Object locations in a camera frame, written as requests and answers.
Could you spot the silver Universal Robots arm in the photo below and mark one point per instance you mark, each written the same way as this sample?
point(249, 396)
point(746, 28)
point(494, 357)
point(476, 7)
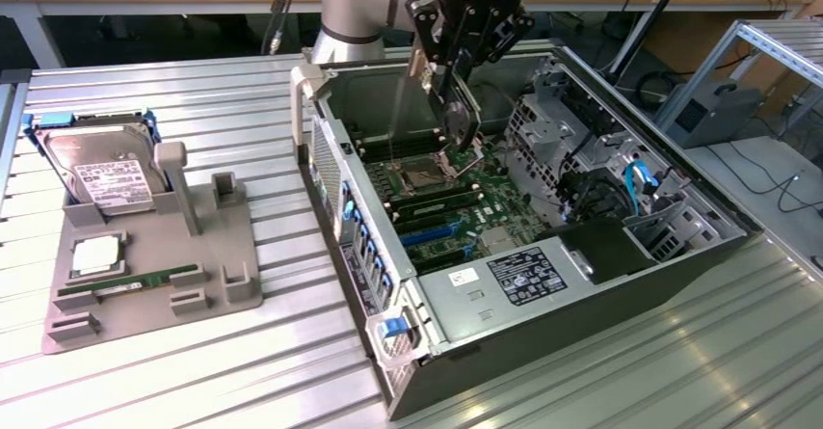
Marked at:
point(354, 5)

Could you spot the open black PC case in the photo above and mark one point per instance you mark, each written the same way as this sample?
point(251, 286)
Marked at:
point(580, 303)

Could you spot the black plastic air duct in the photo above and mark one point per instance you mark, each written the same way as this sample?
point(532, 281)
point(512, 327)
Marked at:
point(605, 250)

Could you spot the grey plastic parts rack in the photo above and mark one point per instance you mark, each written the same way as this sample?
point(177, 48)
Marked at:
point(154, 255)

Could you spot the blue case latch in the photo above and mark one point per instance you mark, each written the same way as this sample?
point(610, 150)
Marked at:
point(393, 328)

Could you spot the silver CPU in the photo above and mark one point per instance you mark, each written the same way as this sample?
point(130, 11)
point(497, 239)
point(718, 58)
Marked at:
point(97, 255)

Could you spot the RAM stick with white label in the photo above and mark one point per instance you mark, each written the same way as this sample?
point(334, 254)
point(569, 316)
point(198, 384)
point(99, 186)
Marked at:
point(438, 206)

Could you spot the black tripod pole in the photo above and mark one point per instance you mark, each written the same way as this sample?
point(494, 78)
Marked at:
point(654, 14)

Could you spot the black graphics card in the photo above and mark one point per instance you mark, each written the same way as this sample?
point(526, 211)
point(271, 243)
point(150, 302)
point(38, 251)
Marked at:
point(464, 115)

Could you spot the aluminium profile frame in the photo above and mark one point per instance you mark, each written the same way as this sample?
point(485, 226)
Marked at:
point(785, 43)

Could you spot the green motherboard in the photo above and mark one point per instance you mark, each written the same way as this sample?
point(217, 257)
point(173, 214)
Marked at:
point(502, 207)

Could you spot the green RAM stick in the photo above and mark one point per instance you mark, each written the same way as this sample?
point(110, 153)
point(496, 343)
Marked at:
point(129, 284)

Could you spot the CPU socket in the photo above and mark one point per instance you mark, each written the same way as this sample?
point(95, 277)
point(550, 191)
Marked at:
point(421, 178)

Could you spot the grey metal disk bay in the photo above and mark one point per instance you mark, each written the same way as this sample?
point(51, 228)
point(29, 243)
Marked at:
point(541, 130)

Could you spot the blue expansion slot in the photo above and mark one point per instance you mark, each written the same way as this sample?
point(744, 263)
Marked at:
point(427, 233)

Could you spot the grey power supply unit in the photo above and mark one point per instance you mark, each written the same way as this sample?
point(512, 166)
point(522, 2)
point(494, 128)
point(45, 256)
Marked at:
point(464, 313)

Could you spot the black expansion slot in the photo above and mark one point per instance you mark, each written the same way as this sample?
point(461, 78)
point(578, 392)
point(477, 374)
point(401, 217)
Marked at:
point(444, 259)

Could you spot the metal socket cover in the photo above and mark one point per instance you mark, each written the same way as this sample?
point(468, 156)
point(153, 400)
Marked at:
point(469, 160)

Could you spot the grey box device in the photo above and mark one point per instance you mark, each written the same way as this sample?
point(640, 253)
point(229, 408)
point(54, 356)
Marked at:
point(714, 111)

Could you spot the silver hard disk drive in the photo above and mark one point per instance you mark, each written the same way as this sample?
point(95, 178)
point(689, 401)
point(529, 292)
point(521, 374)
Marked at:
point(103, 168)

